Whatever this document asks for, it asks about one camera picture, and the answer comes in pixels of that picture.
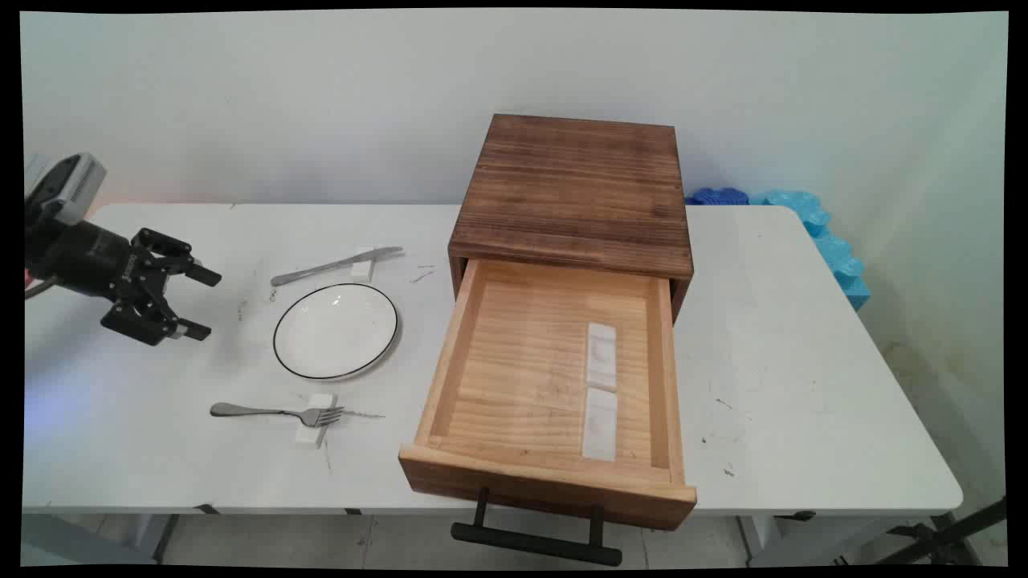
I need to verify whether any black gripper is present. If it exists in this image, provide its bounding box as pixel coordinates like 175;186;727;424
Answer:
24;217;222;348

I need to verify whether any silver table knife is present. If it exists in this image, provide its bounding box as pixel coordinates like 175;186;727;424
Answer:
270;246;405;287

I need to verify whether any silver fork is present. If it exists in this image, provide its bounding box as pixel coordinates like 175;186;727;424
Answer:
210;402;346;428

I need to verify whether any white plate black rim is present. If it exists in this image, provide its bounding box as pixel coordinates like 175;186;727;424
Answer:
272;283;400;381

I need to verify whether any grey table leg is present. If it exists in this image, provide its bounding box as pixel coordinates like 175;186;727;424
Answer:
151;514;182;564

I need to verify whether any light wooden drawer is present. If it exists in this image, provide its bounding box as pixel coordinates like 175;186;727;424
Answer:
398;258;698;532

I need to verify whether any white dimpled cutlery rest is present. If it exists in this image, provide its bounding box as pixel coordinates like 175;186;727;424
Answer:
585;322;618;393
581;388;618;462

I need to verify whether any light blue foam piece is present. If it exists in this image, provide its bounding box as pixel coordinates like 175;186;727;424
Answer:
749;189;872;311

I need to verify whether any black table leg brace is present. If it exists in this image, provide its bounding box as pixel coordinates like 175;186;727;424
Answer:
874;497;1009;567

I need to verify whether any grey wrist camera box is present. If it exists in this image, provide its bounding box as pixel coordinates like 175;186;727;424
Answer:
26;153;108;226

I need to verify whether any black drawer handle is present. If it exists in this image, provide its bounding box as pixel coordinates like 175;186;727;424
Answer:
450;487;624;568

